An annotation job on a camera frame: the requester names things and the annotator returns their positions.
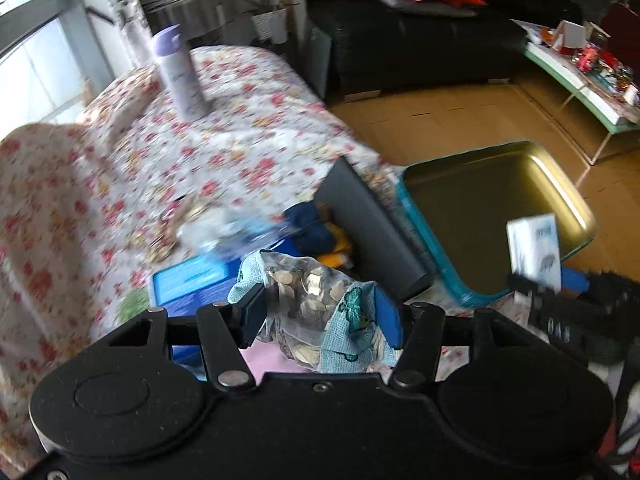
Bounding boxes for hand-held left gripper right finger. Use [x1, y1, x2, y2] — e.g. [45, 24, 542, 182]
[375, 285, 551, 391]

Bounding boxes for black sofa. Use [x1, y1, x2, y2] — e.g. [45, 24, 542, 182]
[305, 0, 531, 106]

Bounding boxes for glass coffee table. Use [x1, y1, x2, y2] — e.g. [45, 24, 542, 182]
[510, 17, 640, 166]

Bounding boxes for patterned grey curtain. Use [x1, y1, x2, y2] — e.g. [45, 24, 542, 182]
[107, 0, 156, 66]

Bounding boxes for navy and orange plush toy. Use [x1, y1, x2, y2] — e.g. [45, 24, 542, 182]
[284, 202, 355, 267]

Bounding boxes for dark red chair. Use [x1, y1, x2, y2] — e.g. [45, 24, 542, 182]
[600, 2, 640, 56]

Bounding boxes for white pads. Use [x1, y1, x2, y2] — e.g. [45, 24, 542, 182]
[177, 207, 286, 263]

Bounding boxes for white card box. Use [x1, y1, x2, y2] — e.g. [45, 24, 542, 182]
[557, 20, 586, 51]

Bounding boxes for black box lid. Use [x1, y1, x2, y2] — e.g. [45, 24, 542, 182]
[316, 156, 435, 301]

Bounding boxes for red can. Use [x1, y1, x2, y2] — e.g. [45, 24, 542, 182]
[575, 42, 601, 71]

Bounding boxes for pink plush toy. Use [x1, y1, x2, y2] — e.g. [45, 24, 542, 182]
[240, 345, 306, 376]

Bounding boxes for clear bag of nuts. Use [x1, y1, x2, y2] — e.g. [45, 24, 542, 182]
[227, 250, 401, 373]

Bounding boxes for floral blanket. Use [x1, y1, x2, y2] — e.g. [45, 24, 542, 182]
[0, 45, 516, 461]

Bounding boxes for purple thermos bottle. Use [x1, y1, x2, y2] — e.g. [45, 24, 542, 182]
[151, 24, 208, 122]

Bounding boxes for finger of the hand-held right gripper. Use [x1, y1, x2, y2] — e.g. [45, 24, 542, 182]
[507, 270, 593, 356]

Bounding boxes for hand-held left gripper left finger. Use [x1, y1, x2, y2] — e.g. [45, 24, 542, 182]
[107, 284, 268, 392]

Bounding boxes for white tissue packet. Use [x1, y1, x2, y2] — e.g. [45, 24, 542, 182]
[506, 214, 563, 293]

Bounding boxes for blue tissue pack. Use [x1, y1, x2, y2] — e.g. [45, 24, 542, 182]
[151, 255, 246, 366]

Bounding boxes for teal and gold tin box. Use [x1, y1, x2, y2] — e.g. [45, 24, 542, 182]
[397, 141, 598, 308]

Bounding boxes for potted plant in white pot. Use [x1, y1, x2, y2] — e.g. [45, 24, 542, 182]
[242, 0, 301, 46]

